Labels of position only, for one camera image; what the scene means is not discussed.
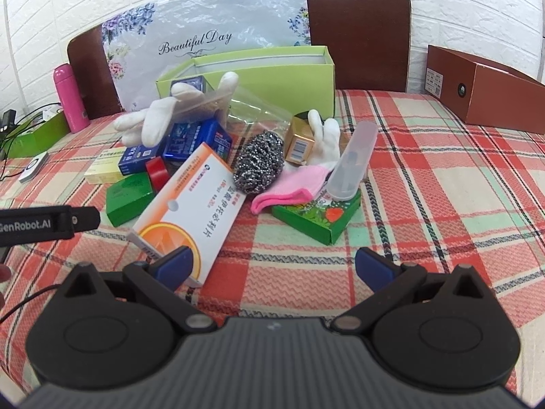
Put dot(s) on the dark green box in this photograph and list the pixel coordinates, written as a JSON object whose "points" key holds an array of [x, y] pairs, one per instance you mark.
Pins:
{"points": [[127, 198]]}

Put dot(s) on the red tape roll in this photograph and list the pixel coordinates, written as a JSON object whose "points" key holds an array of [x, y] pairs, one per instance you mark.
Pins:
{"points": [[158, 172]]}

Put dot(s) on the clear plastic case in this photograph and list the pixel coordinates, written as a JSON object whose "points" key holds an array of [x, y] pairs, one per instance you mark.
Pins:
{"points": [[351, 162]]}

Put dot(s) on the black charger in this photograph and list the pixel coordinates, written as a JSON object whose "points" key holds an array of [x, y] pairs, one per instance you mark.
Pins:
{"points": [[7, 120]]}

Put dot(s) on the green strawberry print box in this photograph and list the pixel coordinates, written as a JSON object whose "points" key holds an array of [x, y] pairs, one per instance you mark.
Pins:
{"points": [[317, 217]]}

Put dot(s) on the brown cardboard shoe box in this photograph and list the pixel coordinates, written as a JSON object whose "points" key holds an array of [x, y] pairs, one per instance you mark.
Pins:
{"points": [[489, 93]]}

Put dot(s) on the white round device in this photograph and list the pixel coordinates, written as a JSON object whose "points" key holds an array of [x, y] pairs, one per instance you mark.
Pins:
{"points": [[34, 167]]}

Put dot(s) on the person's left hand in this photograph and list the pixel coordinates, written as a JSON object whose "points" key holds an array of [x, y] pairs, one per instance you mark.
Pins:
{"points": [[4, 273]]}

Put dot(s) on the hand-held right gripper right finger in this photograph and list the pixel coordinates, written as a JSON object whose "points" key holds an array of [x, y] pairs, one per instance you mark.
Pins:
{"points": [[372, 268]]}

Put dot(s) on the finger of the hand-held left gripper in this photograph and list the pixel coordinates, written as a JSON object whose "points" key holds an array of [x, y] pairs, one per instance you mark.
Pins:
{"points": [[85, 219]]}

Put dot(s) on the green box lid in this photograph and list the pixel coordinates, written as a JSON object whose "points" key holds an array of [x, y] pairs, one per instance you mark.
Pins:
{"points": [[38, 136]]}

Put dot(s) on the steel wool scrubber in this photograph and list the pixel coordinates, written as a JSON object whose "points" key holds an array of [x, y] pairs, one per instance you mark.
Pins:
{"points": [[259, 162]]}

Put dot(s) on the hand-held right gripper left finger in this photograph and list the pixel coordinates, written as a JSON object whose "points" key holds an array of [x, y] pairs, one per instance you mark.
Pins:
{"points": [[176, 266]]}

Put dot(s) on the small blue box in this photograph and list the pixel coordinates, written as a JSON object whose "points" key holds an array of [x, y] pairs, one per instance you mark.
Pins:
{"points": [[138, 158]]}

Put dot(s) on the clear plastic bag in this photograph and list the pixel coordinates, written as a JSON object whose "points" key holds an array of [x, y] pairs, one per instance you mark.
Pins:
{"points": [[255, 110]]}

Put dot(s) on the pink thermos bottle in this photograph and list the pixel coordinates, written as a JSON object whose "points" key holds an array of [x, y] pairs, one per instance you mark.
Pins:
{"points": [[70, 98]]}

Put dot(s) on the gold box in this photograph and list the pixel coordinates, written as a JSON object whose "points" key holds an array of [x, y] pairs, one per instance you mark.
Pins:
{"points": [[300, 140]]}

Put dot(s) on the floral plastic bag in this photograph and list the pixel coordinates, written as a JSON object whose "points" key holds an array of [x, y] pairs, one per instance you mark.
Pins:
{"points": [[200, 25]]}

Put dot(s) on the pale yellow box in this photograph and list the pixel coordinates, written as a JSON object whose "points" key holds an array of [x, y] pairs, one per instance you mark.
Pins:
{"points": [[104, 168]]}

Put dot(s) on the white glove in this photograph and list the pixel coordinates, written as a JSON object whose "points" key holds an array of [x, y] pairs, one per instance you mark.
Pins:
{"points": [[157, 115], [325, 140]]}

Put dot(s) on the light green box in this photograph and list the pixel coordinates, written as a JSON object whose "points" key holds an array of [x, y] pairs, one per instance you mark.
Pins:
{"points": [[272, 81]]}

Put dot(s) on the pink sock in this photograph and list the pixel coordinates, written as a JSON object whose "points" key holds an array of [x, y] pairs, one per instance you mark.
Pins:
{"points": [[289, 189]]}

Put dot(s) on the orange white medicine box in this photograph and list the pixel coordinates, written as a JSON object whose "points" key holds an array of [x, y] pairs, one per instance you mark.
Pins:
{"points": [[191, 208]]}

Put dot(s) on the large blue box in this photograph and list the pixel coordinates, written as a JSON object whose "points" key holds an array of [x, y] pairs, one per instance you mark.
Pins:
{"points": [[200, 140]]}

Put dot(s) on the white power strip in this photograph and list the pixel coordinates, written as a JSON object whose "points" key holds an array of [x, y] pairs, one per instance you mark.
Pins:
{"points": [[53, 113]]}

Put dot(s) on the plaid cloth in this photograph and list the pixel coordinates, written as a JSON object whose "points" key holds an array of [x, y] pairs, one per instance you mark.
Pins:
{"points": [[447, 204]]}

